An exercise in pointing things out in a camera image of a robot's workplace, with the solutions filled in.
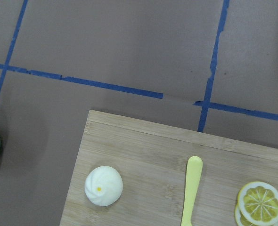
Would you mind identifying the white steamed bun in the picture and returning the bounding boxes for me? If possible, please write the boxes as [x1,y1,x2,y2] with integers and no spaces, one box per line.
[84,166,123,207]

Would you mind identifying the wooden cutting board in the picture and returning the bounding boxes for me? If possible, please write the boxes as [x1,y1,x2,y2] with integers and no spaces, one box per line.
[60,110,278,226]

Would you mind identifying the right lemon slice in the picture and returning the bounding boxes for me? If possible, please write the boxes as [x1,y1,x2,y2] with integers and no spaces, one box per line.
[234,202,278,226]

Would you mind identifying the lemon slice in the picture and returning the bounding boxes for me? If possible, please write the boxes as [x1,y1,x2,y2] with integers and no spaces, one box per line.
[237,181,278,226]
[234,202,278,226]

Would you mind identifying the left lemon slice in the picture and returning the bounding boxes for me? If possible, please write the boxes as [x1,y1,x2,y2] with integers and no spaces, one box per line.
[237,181,278,226]

